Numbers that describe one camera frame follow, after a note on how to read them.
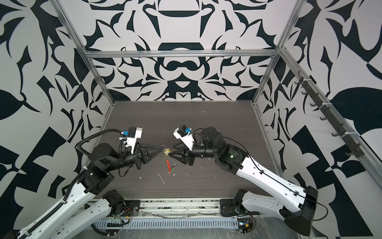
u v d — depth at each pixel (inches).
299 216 14.7
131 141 20.7
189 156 20.8
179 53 34.7
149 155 23.0
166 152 23.3
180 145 23.8
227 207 29.2
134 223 28.0
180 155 21.5
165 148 23.1
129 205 29.4
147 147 22.2
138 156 20.3
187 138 21.0
